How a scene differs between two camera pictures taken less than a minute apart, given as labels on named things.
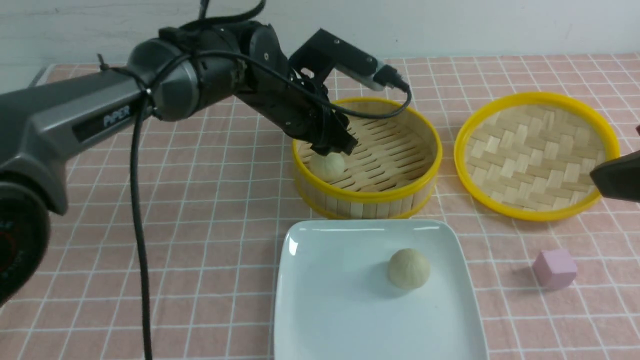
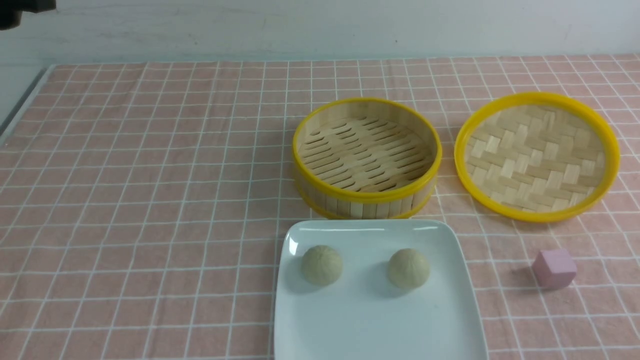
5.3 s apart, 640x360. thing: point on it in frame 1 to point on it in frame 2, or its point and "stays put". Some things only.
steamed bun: [409, 268] stays put
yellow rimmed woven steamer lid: [528, 156] stays put
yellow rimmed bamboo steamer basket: [390, 173] stays put
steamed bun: [328, 168] to [321, 265]
